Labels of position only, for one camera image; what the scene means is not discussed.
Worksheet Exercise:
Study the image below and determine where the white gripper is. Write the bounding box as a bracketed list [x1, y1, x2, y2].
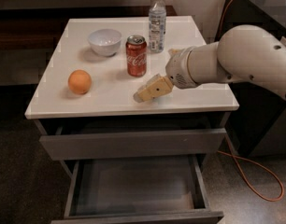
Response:
[133, 46, 199, 103]

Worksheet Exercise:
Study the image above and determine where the red coke can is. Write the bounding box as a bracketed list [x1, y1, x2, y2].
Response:
[126, 35, 147, 77]

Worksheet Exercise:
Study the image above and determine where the grey drawer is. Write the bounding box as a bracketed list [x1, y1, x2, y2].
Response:
[40, 128, 226, 161]
[51, 155, 223, 224]

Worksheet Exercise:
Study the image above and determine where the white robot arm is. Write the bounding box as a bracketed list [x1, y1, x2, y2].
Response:
[134, 25, 286, 103]

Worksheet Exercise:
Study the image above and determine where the white-topped grey drawer cabinet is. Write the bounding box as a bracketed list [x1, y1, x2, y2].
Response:
[24, 15, 240, 224]

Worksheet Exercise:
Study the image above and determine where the grey top drawer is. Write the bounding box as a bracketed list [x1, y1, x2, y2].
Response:
[40, 128, 226, 161]

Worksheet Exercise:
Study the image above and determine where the clear plastic water bottle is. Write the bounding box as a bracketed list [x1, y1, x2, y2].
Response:
[149, 0, 166, 53]

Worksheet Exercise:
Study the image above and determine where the white bowl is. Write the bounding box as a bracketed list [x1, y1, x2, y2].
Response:
[88, 29, 122, 57]

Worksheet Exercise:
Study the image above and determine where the orange fruit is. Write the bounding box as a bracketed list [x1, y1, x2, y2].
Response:
[68, 70, 92, 94]

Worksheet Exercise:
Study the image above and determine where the orange extension cable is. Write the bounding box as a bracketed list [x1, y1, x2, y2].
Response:
[211, 0, 286, 203]

